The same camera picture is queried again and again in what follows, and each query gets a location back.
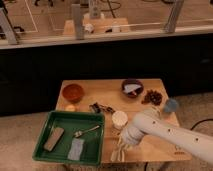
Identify black binder clip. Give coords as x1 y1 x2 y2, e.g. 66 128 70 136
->
89 103 115 114

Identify metal post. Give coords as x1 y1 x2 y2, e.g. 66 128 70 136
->
72 4 84 40
164 0 184 33
0 8 18 45

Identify background wooden board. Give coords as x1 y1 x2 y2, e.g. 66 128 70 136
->
63 18 130 36

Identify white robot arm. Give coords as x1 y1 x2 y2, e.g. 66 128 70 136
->
121 107 213 164

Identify black cable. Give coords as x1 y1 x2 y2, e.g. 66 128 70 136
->
189 118 213 132

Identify metal spoon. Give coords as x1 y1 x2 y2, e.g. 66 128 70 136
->
74 125 100 138

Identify dark bowl with cloth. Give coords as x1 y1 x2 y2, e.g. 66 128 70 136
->
121 79 144 98

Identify blue round object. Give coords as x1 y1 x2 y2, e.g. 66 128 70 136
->
163 98 179 113

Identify middle metal post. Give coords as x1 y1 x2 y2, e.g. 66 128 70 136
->
72 4 84 40

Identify orange bowl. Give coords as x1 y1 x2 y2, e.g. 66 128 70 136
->
62 84 84 103

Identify wooden table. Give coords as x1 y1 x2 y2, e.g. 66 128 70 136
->
61 79 191 163

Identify left metal post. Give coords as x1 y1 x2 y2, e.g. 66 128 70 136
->
0 8 18 45

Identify green plastic tray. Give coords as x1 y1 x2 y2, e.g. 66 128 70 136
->
32 111 105 166

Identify dark grape bunch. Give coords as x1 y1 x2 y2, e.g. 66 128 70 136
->
141 90 162 106

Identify right metal post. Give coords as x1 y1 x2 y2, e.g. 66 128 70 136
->
164 0 184 33

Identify small yellow fruit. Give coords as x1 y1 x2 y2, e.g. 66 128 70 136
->
65 105 76 112

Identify white cup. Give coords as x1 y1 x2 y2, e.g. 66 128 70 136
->
112 111 128 130

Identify brown sponge block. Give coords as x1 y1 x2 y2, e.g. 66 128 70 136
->
44 127 64 151

